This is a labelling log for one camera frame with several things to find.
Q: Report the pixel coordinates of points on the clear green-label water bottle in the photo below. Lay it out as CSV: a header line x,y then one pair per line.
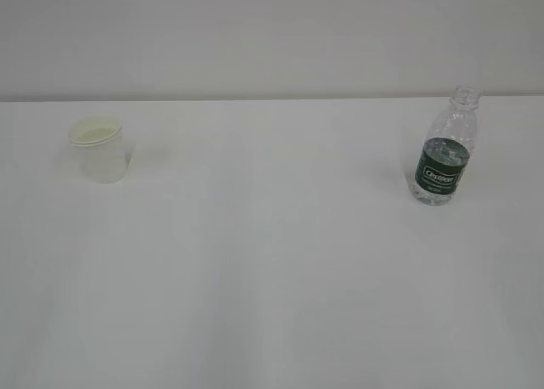
x,y
447,149

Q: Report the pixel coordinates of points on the white paper cup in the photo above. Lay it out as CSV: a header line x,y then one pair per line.
x,y
97,141

